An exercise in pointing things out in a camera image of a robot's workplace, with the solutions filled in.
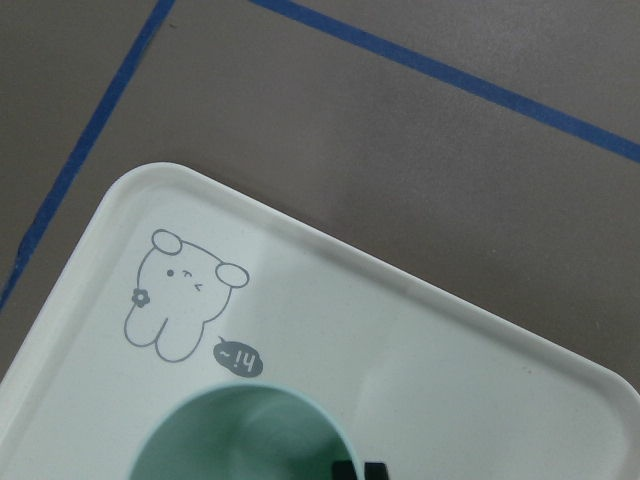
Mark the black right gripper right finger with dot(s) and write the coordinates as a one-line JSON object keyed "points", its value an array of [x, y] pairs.
{"points": [[375, 471]]}

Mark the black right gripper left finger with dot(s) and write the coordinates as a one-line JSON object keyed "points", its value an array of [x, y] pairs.
{"points": [[342, 470]]}

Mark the pale green cup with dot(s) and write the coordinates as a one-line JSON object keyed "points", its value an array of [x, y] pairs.
{"points": [[245, 431]]}

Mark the cream rabbit tray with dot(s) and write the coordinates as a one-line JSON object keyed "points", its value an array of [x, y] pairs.
{"points": [[180, 285]]}

